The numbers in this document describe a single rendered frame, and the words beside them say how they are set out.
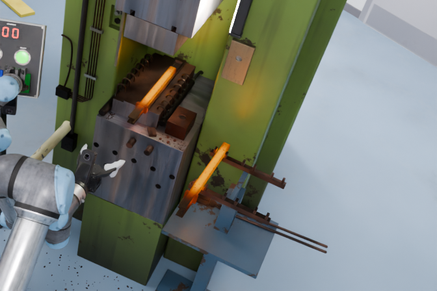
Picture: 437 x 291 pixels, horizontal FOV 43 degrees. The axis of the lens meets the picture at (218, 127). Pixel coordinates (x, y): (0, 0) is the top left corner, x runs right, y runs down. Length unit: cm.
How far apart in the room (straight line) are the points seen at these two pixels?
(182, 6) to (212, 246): 90
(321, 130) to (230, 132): 194
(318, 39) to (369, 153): 182
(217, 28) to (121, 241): 107
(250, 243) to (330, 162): 179
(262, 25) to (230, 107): 39
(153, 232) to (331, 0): 127
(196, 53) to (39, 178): 129
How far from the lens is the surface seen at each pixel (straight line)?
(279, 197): 350
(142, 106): 219
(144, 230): 256
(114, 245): 273
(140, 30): 205
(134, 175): 236
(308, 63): 256
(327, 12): 244
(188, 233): 219
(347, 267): 333
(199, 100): 246
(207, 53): 255
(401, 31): 585
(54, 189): 146
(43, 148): 250
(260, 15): 202
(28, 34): 222
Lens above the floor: 235
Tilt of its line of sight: 38 degrees down
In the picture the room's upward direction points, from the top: 18 degrees clockwise
